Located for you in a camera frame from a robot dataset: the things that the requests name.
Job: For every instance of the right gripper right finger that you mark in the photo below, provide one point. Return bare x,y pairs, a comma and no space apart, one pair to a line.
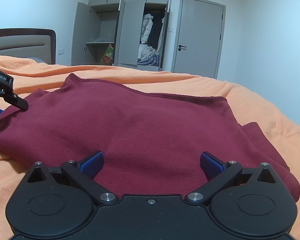
244,201

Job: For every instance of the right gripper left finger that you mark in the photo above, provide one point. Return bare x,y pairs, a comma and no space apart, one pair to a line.
58,202

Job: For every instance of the maroon red garment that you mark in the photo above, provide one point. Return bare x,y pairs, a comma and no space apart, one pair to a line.
151,143

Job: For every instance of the pile of clothes in wardrobe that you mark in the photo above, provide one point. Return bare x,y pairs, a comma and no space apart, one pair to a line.
148,56

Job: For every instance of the orange bed sheet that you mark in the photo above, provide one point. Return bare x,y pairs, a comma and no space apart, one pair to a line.
246,105

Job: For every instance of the checked pillow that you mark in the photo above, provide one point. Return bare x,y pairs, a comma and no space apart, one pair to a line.
37,60

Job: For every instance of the brown padded headboard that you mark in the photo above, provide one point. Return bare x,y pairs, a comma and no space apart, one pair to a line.
29,42

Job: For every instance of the colourful bag in wardrobe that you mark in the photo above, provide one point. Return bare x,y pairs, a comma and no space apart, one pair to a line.
107,58

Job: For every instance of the grey wardrobe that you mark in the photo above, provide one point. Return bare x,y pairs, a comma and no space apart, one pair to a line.
99,23

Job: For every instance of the hanging white jacket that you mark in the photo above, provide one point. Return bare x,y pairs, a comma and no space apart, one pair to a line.
146,27

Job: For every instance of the hanging black garment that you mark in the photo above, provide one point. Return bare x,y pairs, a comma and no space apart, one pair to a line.
153,38

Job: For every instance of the grey room door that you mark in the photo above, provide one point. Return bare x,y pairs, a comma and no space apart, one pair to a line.
199,38

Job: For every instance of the white wall socket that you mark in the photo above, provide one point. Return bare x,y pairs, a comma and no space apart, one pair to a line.
61,51

